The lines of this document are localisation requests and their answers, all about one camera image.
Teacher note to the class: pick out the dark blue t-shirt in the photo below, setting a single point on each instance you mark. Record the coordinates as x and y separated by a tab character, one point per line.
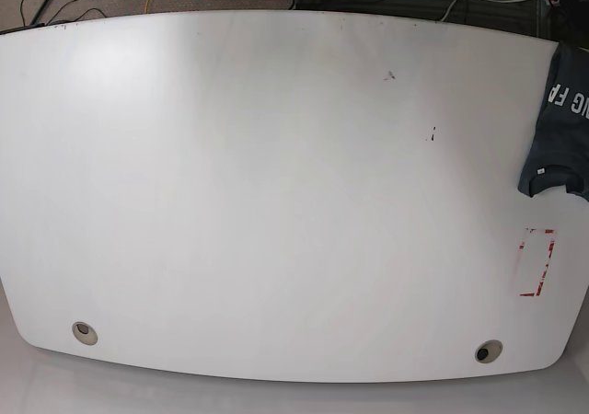
558	155

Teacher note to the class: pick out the red tape rectangle marking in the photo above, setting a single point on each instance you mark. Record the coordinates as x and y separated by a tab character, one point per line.
534	255

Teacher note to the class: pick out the right table cable grommet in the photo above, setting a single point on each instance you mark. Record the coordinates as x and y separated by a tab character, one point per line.
488	351

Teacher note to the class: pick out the table cable grommet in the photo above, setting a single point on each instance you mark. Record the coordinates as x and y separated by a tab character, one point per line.
84	333
488	351

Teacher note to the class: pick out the left table cable grommet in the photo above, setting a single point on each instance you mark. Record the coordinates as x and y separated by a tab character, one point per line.
84	333

